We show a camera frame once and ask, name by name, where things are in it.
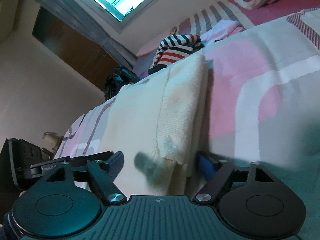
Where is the cream knit sweater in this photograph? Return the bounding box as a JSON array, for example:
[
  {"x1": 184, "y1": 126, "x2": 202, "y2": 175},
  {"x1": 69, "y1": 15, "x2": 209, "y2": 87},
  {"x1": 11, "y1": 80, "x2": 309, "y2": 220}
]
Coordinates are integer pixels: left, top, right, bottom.
[{"x1": 99, "y1": 53, "x2": 208, "y2": 196}]

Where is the left hand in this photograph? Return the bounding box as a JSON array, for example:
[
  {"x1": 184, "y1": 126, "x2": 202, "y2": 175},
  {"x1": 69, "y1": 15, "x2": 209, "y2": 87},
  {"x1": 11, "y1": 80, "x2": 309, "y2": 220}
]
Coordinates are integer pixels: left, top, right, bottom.
[{"x1": 1, "y1": 193, "x2": 24, "y2": 240}]

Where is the patterned grey pink bedspread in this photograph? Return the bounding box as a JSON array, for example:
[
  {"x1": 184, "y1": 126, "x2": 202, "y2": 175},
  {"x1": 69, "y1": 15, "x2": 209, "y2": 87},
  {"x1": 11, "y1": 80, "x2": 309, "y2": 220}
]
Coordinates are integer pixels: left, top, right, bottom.
[{"x1": 57, "y1": 7, "x2": 319, "y2": 239}]

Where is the black crumpled garment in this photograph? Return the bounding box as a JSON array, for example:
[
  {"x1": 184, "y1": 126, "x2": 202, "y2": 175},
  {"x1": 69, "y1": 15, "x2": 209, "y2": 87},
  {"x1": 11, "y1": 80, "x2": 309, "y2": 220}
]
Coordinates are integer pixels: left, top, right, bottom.
[{"x1": 103, "y1": 66, "x2": 140, "y2": 101}]

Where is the brown wooden door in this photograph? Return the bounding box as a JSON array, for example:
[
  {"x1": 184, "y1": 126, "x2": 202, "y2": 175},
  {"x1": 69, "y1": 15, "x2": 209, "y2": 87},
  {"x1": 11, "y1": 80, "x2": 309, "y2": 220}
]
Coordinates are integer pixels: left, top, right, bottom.
[{"x1": 33, "y1": 7, "x2": 118, "y2": 90}]

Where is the red black striped garment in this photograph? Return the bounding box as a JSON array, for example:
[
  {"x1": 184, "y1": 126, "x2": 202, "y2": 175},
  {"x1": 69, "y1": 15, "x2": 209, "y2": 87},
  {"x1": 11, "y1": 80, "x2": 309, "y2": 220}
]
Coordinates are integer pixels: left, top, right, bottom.
[{"x1": 148, "y1": 34, "x2": 203, "y2": 75}]

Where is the white light garment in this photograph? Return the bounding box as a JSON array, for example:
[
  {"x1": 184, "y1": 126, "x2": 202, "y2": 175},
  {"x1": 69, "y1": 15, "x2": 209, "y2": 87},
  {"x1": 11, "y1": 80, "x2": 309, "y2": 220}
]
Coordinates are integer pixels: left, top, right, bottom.
[{"x1": 200, "y1": 20, "x2": 244, "y2": 46}]

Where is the grey left curtain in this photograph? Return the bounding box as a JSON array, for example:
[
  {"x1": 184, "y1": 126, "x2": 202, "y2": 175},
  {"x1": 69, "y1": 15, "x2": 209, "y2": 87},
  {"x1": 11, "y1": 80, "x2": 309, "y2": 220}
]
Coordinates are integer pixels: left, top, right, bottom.
[{"x1": 34, "y1": 0, "x2": 137, "y2": 69}]

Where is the striped pink bed sheet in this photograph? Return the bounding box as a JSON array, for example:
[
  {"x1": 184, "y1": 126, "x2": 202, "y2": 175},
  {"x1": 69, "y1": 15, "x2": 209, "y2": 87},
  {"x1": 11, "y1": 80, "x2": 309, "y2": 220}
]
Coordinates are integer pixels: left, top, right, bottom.
[{"x1": 135, "y1": 0, "x2": 320, "y2": 78}]

